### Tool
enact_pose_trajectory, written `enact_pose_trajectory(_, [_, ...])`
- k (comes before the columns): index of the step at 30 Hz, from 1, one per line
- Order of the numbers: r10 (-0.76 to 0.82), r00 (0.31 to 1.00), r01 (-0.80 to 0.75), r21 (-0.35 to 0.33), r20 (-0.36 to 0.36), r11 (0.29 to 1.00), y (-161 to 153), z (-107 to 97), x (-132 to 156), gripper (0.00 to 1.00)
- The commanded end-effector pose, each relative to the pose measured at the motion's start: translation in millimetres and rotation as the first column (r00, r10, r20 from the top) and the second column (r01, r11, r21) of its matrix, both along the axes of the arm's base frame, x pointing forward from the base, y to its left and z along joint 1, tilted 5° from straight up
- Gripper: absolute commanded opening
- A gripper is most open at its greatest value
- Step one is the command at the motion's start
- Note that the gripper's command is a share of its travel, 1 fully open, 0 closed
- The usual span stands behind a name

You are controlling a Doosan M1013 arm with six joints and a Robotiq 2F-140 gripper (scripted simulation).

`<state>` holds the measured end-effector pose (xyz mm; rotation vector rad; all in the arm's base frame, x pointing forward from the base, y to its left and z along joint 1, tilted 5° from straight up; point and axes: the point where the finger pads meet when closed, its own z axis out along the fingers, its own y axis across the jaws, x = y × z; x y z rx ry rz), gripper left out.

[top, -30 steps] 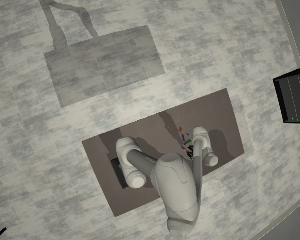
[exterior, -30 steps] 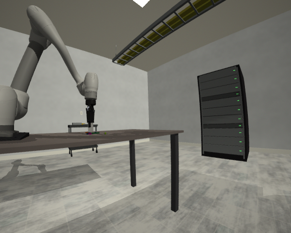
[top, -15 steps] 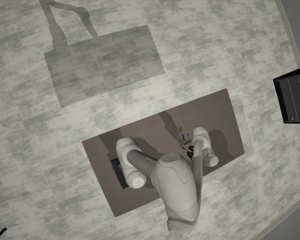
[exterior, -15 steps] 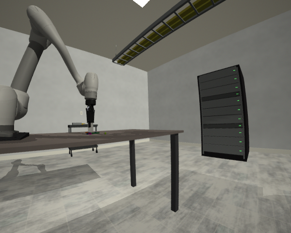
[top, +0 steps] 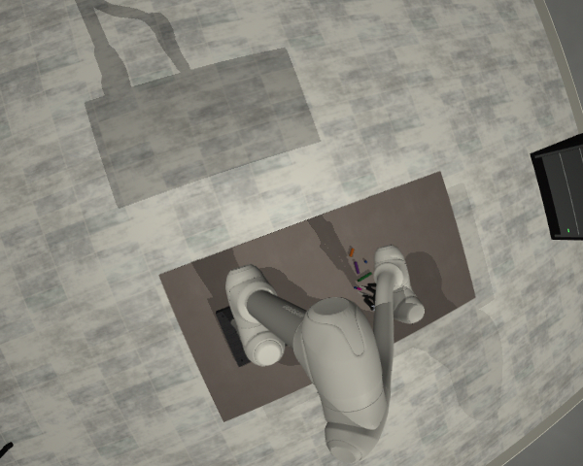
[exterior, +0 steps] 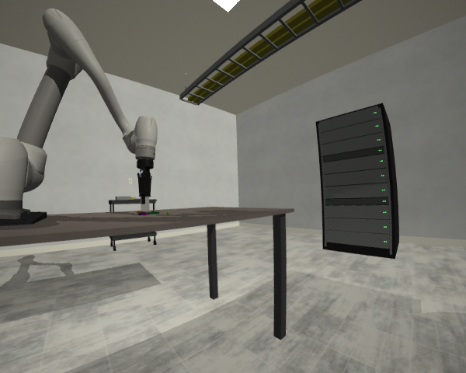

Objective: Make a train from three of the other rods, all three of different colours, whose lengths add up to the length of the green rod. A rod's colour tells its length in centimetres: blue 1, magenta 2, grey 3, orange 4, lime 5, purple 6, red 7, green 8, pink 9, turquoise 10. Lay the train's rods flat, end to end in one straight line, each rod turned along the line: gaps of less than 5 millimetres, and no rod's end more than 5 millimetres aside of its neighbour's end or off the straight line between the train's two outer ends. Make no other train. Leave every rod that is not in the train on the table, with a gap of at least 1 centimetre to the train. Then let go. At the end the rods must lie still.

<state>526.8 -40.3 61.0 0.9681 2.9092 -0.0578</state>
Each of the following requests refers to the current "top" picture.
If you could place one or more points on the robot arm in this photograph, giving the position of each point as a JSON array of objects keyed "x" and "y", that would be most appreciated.
[{"x": 335, "y": 346}]

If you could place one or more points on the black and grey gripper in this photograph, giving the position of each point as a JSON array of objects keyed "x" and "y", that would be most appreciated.
[{"x": 369, "y": 303}]

